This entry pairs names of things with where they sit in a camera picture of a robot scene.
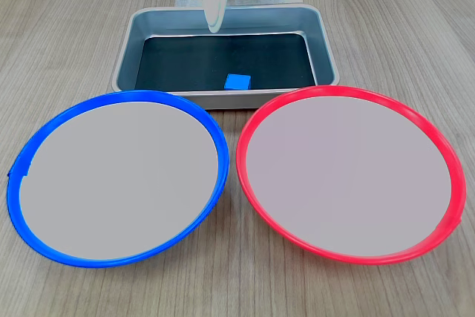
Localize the steel tray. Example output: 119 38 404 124
110 3 341 111

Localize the black tray mat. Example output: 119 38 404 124
134 32 317 92

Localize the red-rimmed white plate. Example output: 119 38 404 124
235 85 467 267

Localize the small blue cube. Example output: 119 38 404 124
223 73 252 91

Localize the blue-rimmed white plate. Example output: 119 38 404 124
6 89 231 269

